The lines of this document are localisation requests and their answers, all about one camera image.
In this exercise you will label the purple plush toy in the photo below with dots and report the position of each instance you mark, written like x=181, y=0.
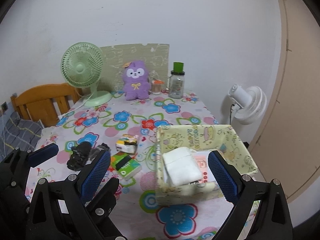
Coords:
x=136, y=80

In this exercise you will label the white standing fan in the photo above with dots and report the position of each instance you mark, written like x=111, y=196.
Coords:
x=248, y=104

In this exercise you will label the green desk fan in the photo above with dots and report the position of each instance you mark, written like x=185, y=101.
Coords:
x=81, y=67

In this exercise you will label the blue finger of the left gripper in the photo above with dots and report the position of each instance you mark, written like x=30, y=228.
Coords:
x=104, y=201
x=43, y=154

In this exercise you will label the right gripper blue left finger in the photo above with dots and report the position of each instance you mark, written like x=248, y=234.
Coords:
x=93, y=175

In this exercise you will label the beige door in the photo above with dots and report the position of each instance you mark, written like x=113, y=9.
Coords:
x=286, y=144

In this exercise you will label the wooden chair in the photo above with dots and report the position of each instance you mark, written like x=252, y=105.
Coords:
x=37, y=103

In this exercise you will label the toothpick jar orange lid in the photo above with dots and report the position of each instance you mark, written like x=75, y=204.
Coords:
x=156, y=86

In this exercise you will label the pink white packet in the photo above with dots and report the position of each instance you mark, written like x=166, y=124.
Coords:
x=202, y=161

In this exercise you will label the yellow cartoon paper box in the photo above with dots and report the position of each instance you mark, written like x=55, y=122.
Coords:
x=201, y=139

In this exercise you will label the floral tablecloth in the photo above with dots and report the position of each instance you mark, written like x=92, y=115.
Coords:
x=137, y=213

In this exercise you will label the grey plaid cushion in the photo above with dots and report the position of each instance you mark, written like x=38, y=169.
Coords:
x=19, y=133

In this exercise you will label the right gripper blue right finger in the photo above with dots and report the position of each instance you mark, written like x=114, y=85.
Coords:
x=222, y=173

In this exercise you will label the yellow white tissue pack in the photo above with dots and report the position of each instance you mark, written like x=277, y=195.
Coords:
x=127, y=143

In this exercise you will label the glass jar green lid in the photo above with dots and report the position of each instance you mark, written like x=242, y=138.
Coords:
x=176, y=81

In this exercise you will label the beige patterned board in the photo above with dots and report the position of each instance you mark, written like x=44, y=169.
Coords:
x=154, y=55

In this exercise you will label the white folded towel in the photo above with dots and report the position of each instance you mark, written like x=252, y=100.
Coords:
x=181, y=166

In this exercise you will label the grey drawstring pouch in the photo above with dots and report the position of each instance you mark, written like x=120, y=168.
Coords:
x=95, y=151

